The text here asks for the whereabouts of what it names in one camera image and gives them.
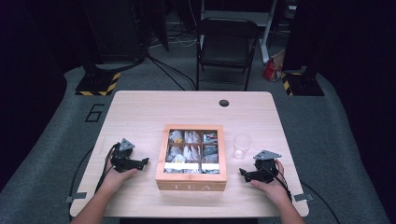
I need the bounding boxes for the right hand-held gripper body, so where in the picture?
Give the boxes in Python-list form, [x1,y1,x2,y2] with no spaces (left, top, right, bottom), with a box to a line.
[252,149,280,184]

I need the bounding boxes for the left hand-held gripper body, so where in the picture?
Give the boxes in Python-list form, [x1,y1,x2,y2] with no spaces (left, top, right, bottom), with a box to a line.
[110,137,140,173]

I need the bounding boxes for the clear glass cup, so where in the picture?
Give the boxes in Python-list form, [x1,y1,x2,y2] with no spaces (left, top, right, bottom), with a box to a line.
[233,133,254,160]

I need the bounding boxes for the wooden tea box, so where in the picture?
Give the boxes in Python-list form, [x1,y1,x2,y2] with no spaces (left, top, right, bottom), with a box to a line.
[155,123,228,192]

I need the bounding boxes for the person's left hand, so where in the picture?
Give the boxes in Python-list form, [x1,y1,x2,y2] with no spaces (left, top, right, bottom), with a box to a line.
[103,160,139,191]

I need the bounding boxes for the person's right hand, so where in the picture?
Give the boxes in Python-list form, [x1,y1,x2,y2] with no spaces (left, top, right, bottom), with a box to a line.
[250,159,292,203]

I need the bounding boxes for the grey tape piece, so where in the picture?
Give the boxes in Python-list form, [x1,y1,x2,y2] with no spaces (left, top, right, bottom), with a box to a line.
[64,191,88,203]
[292,193,315,203]

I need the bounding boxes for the pile of tea bags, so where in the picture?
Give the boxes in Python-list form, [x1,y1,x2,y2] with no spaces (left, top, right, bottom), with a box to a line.
[164,129,220,175]

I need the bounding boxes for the black striped stand base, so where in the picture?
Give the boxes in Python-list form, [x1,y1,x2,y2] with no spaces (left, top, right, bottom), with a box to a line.
[75,72,121,97]
[280,71,325,97]

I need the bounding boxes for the red paper bag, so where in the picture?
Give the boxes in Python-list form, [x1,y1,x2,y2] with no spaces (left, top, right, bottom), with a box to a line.
[262,49,286,83]

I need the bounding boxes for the black folding chair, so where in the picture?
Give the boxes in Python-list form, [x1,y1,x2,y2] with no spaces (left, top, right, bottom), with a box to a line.
[195,17,260,91]

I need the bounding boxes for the black floor cable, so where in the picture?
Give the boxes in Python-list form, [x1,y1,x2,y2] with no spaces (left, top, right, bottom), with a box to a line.
[146,52,196,91]

